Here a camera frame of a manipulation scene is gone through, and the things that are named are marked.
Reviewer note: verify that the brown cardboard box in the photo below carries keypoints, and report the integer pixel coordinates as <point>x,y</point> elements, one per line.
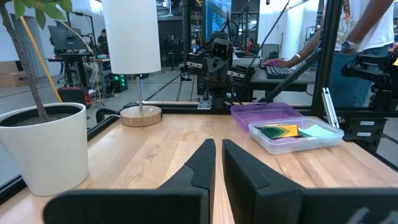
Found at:
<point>12,74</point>

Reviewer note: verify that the grey desk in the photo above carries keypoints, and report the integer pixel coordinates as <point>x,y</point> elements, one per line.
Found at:
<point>280,84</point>

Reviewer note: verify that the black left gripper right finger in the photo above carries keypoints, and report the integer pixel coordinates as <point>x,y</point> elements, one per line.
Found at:
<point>273,202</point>

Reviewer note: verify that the black computer keyboard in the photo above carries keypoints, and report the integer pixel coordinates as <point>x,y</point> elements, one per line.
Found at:
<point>278,71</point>

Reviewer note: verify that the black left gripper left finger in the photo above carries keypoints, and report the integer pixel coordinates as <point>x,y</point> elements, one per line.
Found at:
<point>155,205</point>

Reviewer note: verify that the white plant pot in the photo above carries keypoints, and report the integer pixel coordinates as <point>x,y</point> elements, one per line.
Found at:
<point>46,155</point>

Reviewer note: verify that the person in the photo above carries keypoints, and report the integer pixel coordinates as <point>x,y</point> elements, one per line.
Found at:
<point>363,31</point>
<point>102,42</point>

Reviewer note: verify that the silver aluminium extrusion bar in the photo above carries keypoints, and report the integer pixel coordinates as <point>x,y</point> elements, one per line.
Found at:
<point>330,107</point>

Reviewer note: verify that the small green leafy tree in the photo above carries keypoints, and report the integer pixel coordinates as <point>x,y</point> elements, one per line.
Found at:
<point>25,68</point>

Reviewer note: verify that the black frame clamp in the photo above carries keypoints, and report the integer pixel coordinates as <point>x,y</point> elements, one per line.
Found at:
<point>105,114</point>

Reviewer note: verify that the person's wristwatch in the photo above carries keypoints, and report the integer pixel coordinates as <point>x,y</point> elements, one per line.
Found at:
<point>348,46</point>

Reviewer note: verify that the dark computer monitor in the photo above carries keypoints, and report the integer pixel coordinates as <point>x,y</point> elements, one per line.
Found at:
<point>65,38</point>

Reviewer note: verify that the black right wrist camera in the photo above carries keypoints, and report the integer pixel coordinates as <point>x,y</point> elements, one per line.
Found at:
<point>221,46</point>

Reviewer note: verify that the yellow green crayon box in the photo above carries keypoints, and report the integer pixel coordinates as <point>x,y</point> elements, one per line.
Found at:
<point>280,131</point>

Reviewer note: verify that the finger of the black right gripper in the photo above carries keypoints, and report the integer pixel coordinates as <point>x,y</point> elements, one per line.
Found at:
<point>212,72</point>
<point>218,72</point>

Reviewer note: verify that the white-shade lamp with wooden base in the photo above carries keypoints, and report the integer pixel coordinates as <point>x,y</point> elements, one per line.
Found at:
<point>132,37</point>

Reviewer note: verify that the clear pencil case purple lid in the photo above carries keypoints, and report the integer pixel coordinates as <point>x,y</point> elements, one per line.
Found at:
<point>267,113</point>

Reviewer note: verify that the person's hand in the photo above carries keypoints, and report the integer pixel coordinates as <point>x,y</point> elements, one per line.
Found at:
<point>276,62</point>

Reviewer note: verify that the teal sticky note pad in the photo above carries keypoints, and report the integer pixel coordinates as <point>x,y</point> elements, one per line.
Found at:
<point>317,130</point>

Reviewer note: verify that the black computer with green lights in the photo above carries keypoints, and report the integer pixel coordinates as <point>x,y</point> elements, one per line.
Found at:
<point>119,83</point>

